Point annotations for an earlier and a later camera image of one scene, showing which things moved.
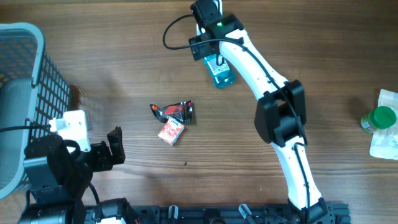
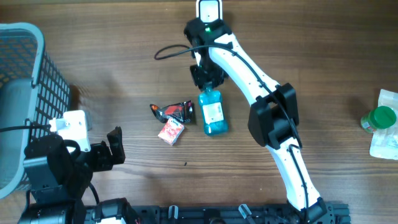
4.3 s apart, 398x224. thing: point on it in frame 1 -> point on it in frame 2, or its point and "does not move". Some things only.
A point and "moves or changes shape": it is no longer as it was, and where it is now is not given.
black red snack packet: x=181 y=111 does not move
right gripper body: x=197 y=44 -> x=207 y=73
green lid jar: x=380 y=117 does not move
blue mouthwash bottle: x=222 y=75 moves or changes shape
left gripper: x=106 y=160 does not move
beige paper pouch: x=384 y=141 does not move
